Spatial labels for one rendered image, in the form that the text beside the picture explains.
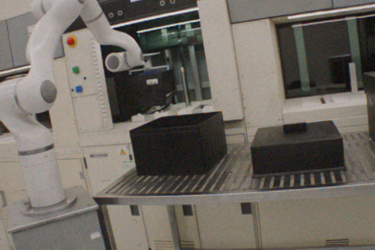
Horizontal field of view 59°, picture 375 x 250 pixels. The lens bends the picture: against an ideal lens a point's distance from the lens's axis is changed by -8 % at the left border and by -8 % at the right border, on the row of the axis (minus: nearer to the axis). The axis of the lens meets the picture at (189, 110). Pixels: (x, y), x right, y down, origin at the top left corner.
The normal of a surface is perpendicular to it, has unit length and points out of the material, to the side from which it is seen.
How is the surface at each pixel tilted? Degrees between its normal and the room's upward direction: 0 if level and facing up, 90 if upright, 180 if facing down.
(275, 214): 90
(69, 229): 90
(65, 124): 90
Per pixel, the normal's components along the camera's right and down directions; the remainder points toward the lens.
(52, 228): 0.46, 0.04
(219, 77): -0.29, 0.17
